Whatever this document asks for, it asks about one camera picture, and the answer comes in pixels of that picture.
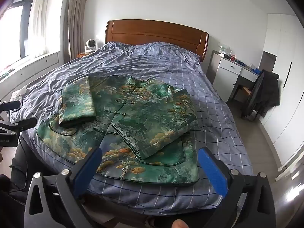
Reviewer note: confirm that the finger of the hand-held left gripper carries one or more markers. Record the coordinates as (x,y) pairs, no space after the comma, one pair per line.
(11,105)
(22,123)

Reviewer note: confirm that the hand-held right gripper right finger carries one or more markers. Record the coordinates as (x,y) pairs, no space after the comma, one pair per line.
(211,171)

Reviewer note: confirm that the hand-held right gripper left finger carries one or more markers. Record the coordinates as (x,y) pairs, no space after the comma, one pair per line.
(89,171)

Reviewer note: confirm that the green patterned brocade jacket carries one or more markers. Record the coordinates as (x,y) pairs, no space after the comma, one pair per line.
(147,114)

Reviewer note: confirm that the person's right hand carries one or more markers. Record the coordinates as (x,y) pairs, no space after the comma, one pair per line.
(180,224)

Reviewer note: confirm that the person's dark trousers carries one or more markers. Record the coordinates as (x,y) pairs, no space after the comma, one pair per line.
(14,194)

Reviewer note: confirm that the window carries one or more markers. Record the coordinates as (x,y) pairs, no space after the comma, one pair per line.
(11,33)

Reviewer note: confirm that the wooden chair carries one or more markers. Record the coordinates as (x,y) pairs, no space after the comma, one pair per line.
(247,99)

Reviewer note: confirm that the white sheer curtain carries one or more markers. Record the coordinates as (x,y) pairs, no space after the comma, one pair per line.
(38,26)

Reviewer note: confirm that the wooden nightstand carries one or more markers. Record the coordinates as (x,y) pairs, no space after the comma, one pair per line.
(82,54)

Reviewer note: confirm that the chair with black coat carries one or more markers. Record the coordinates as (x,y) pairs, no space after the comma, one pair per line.
(268,92)

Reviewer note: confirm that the white desk with drawers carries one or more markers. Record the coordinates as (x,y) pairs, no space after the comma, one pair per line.
(225,73)

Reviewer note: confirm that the small white fan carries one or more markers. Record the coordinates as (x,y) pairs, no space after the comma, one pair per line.
(90,45)

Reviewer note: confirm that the brown curtain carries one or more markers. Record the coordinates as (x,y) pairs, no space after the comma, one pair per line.
(74,21)

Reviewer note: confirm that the blue item on desk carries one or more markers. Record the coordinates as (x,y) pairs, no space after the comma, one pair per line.
(256,70)

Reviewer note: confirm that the white wardrobe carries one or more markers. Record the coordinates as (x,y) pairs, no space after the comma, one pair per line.
(285,80)

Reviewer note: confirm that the clear glass container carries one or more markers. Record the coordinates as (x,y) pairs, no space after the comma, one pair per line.
(224,48)

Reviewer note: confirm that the brown wooden headboard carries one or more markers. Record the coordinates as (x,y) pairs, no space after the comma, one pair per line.
(156,32)

